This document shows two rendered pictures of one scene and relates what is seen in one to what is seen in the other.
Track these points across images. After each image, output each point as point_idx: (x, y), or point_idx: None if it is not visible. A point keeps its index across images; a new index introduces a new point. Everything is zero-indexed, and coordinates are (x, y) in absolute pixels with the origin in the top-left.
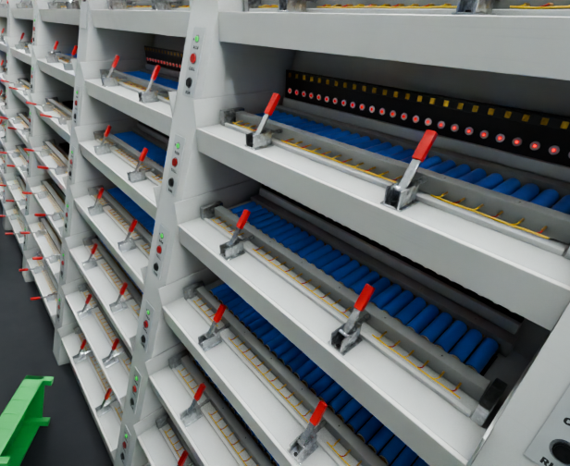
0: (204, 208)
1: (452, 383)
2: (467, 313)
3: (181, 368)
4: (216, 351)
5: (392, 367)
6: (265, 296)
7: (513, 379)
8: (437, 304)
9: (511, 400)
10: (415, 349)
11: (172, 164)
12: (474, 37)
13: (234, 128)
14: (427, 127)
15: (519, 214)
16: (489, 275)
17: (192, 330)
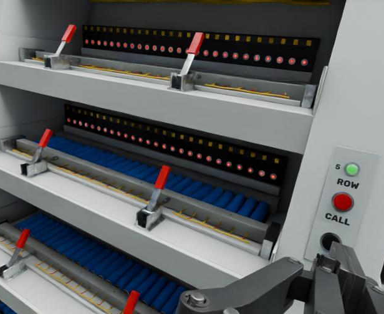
0: (4, 139)
1: (242, 235)
2: (244, 189)
3: None
4: (20, 280)
5: (193, 233)
6: (70, 199)
7: (282, 227)
8: (220, 186)
9: (287, 216)
10: (209, 215)
11: None
12: None
13: (34, 62)
14: (197, 56)
15: (267, 88)
16: (255, 122)
17: None
